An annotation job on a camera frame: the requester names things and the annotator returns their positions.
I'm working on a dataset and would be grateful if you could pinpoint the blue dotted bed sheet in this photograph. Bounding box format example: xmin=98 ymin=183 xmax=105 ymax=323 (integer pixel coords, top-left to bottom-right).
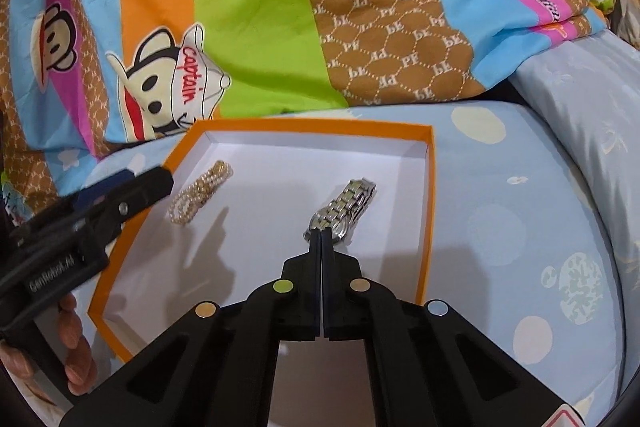
xmin=50 ymin=102 xmax=631 ymax=427

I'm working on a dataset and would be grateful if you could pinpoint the person's left hand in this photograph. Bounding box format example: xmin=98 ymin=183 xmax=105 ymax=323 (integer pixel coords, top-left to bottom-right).
xmin=56 ymin=294 xmax=98 ymax=397

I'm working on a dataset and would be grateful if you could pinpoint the colourful cartoon pillow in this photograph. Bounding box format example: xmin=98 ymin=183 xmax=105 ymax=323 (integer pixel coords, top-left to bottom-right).
xmin=0 ymin=0 xmax=621 ymax=212

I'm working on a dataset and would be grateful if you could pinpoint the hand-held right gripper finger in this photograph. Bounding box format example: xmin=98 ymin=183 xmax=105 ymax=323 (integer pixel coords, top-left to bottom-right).
xmin=322 ymin=229 xmax=586 ymax=427
xmin=59 ymin=229 xmax=322 ymax=427

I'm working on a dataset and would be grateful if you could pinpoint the orange cardboard box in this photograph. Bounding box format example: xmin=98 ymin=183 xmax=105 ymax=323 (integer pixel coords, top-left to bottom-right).
xmin=87 ymin=118 xmax=438 ymax=363

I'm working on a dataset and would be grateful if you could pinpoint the silver metal watch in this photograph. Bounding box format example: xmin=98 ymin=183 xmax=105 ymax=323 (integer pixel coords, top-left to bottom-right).
xmin=303 ymin=178 xmax=378 ymax=244

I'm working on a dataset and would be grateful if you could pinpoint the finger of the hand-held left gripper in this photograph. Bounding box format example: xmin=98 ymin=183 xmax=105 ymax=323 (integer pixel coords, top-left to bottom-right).
xmin=70 ymin=166 xmax=175 ymax=238
xmin=65 ymin=167 xmax=151 ymax=208

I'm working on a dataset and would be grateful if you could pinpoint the light blue pillow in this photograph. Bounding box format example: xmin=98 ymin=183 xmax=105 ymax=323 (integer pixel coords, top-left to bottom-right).
xmin=510 ymin=29 xmax=640 ymax=358

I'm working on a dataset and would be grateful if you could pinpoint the pearl bracelet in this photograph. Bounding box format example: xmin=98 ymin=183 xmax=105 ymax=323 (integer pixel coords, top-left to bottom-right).
xmin=169 ymin=160 xmax=234 ymax=225

